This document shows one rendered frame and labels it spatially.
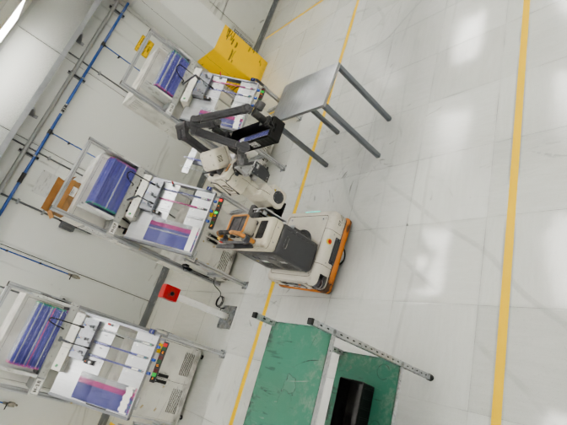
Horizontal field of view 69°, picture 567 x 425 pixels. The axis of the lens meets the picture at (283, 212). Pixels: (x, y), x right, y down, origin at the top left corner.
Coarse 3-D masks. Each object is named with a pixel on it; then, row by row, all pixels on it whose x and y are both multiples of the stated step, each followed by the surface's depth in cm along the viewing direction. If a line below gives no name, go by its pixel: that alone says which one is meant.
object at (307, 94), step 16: (336, 64) 347; (304, 80) 376; (320, 80) 354; (352, 80) 356; (288, 96) 384; (304, 96) 361; (320, 96) 341; (368, 96) 369; (288, 112) 369; (304, 112) 350; (336, 112) 341; (384, 112) 383; (336, 128) 437; (352, 128) 353; (304, 144) 407; (368, 144) 366; (320, 160) 420
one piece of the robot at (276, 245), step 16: (272, 224) 304; (240, 240) 321; (256, 240) 305; (272, 240) 302; (288, 240) 313; (304, 240) 322; (256, 256) 335; (272, 256) 317; (288, 256) 311; (304, 256) 322
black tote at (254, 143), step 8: (272, 120) 314; (280, 120) 311; (240, 128) 342; (248, 128) 338; (256, 128) 334; (264, 128) 330; (272, 128) 305; (280, 128) 310; (232, 136) 350; (240, 136) 355; (248, 136) 349; (264, 136) 305; (272, 136) 305; (280, 136) 310; (256, 144) 322; (264, 144) 318; (272, 144) 314
